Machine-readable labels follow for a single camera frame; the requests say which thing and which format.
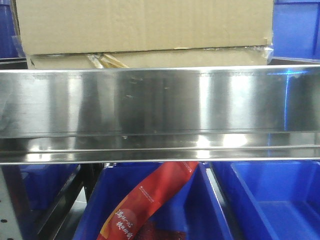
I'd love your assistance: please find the brown cardboard carton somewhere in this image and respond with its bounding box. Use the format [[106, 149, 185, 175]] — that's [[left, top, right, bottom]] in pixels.
[[12, 0, 274, 70]]

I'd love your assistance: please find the red printed snack bag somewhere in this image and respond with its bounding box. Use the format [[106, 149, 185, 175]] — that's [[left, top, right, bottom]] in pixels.
[[97, 161, 199, 240]]

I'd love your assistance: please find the blue bin with red bag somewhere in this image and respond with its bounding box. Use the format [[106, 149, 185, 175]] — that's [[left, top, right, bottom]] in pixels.
[[73, 162, 233, 240]]

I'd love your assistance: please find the empty blue bin lower right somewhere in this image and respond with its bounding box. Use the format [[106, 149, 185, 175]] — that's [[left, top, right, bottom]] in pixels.
[[212, 161, 320, 240]]

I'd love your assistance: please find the blue bin lower left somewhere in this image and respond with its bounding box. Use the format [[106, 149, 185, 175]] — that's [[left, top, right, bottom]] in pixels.
[[19, 164, 78, 210]]

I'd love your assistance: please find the blue bin upper left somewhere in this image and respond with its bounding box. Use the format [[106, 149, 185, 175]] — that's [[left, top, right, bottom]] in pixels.
[[0, 0, 19, 59]]

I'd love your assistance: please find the blue bin upper right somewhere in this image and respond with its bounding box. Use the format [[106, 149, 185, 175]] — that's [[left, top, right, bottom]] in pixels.
[[272, 0, 320, 60]]

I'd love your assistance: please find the stainless steel shelf rail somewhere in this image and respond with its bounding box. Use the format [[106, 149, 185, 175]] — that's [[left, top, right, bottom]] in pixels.
[[0, 65, 320, 165]]

